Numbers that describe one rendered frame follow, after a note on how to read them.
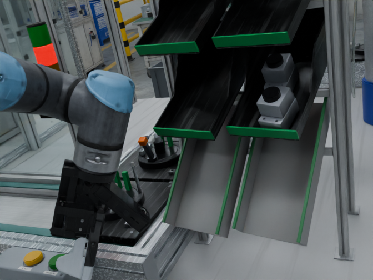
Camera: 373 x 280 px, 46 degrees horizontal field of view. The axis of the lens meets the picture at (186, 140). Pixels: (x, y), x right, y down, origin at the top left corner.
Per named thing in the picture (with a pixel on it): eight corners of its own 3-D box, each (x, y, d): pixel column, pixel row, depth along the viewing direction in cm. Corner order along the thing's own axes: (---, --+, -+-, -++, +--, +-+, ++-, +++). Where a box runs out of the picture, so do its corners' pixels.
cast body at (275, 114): (285, 136, 73) (273, 107, 69) (262, 132, 76) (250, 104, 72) (305, 101, 77) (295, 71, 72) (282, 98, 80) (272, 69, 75)
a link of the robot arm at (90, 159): (122, 138, 74) (124, 155, 67) (117, 163, 76) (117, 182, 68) (78, 130, 73) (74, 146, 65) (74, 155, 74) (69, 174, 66)
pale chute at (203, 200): (227, 238, 84) (217, 234, 81) (173, 226, 92) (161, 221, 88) (258, 106, 91) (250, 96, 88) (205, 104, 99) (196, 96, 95)
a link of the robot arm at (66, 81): (-1, 51, 64) (65, 71, 62) (40, 64, 75) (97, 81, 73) (-15, 102, 65) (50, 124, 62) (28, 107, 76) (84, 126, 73)
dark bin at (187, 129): (215, 141, 78) (199, 113, 74) (157, 136, 86) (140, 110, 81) (265, 41, 93) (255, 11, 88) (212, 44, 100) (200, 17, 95)
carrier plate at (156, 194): (136, 246, 94) (134, 238, 93) (51, 235, 104) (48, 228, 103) (181, 189, 114) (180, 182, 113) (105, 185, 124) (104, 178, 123)
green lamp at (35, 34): (43, 46, 108) (37, 26, 106) (28, 48, 110) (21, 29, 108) (56, 41, 112) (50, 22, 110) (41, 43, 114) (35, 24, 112)
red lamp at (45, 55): (49, 66, 110) (43, 46, 108) (34, 67, 112) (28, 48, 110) (61, 60, 114) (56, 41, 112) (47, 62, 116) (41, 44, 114)
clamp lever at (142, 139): (154, 160, 123) (143, 141, 118) (147, 159, 123) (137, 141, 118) (157, 150, 125) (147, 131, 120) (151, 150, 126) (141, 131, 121)
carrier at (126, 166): (183, 186, 115) (174, 143, 110) (108, 183, 125) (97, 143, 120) (214, 146, 135) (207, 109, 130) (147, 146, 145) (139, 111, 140)
